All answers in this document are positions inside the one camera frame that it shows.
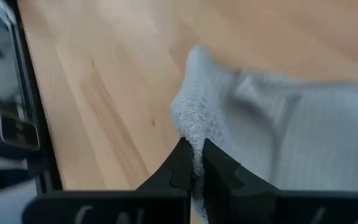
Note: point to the black aluminium table frame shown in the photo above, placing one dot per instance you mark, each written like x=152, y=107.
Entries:
x=31, y=77

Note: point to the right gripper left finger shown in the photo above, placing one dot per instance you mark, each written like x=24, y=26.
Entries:
x=176, y=174

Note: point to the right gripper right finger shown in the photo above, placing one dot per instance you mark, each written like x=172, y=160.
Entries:
x=228, y=193

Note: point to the dark rectangular clamp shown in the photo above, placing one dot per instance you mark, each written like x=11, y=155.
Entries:
x=17, y=130

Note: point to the grey waffle microfiber towel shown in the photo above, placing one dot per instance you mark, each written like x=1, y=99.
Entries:
x=291, y=130

